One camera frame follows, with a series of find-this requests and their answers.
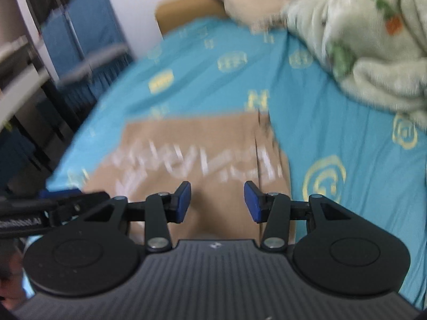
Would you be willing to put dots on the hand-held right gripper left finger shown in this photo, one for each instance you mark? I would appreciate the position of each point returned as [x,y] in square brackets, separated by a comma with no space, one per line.
[181,203]

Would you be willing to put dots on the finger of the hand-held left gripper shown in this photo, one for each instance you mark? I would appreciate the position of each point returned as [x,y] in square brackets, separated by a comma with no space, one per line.
[60,194]

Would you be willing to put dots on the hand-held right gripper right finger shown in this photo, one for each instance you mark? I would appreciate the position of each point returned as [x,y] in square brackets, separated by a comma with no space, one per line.
[253,203]

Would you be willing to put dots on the tan printed t-shirt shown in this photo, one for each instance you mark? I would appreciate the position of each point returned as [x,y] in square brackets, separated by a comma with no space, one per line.
[200,140]

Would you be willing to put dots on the person's left hand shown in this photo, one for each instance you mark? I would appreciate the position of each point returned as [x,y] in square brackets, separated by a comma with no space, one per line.
[11,270]

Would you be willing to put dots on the white table with black legs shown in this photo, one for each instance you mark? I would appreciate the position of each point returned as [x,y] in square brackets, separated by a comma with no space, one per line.
[20,90]

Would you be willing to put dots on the bed with blue printed sheet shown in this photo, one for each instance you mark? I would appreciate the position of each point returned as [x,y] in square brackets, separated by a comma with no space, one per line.
[317,106]

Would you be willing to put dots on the grey seat cushion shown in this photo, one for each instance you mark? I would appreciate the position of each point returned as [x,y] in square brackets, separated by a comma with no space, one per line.
[93,63]

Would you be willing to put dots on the blue covered chair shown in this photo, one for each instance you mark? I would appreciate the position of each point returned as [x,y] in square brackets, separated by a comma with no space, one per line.
[100,20]
[56,46]

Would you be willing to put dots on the green printed fleece blanket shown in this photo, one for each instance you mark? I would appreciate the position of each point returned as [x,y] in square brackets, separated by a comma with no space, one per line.
[367,56]

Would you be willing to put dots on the tan padded headboard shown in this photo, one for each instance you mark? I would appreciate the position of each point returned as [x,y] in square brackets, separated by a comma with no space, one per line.
[186,10]

